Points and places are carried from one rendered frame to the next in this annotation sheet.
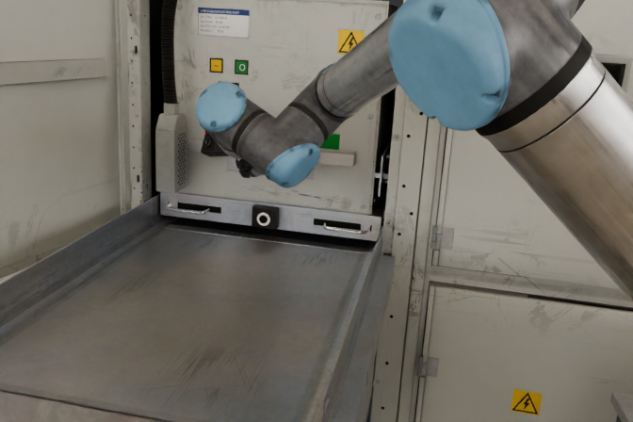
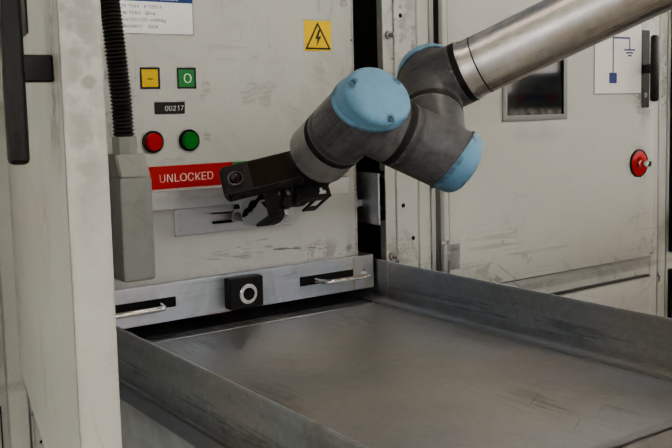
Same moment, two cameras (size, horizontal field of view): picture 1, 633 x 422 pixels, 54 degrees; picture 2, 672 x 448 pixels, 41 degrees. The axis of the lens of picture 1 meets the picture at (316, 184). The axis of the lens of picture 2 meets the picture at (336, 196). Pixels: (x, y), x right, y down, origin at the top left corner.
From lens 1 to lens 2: 1.09 m
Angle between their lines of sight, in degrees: 46
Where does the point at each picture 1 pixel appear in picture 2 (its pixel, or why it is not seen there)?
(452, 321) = not seen: hidden behind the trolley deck
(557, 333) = not seen: hidden behind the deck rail
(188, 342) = (483, 398)
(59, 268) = (199, 396)
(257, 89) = (210, 107)
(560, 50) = not seen: outside the picture
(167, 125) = (136, 170)
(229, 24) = (165, 15)
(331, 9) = not seen: outside the picture
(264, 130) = (436, 120)
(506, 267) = (505, 273)
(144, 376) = (540, 427)
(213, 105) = (376, 97)
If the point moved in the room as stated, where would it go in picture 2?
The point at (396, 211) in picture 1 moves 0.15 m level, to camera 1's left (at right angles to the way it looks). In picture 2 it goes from (398, 239) to (340, 250)
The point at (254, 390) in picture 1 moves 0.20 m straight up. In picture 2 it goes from (626, 394) to (628, 223)
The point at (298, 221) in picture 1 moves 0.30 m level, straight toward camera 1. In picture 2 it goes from (281, 287) to (428, 312)
